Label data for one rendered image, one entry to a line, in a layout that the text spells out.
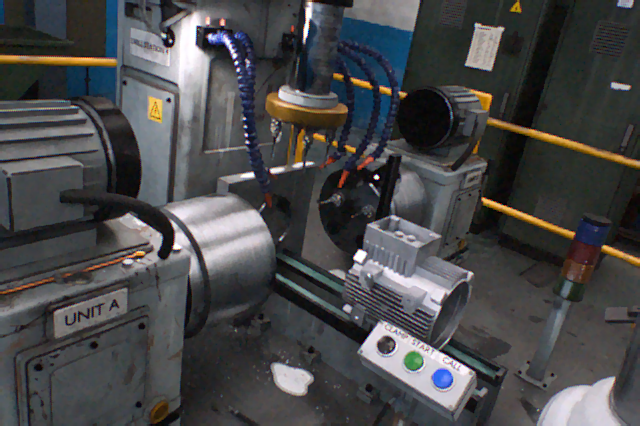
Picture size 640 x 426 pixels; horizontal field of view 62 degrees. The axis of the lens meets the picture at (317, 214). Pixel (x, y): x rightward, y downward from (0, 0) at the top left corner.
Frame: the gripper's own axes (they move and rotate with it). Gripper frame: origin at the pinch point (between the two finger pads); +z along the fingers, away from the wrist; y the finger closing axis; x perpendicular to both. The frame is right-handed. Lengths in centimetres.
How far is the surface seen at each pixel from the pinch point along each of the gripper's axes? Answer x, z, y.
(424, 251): -0.9, 29.0, -25.2
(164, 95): 4, 76, -72
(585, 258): 20.0, 7.6, -3.5
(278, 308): -9, 68, -19
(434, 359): -26.7, 18.2, -24.4
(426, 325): -12.7, 27.8, -17.1
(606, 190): 258, 56, 135
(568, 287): 17.3, 12.1, 2.0
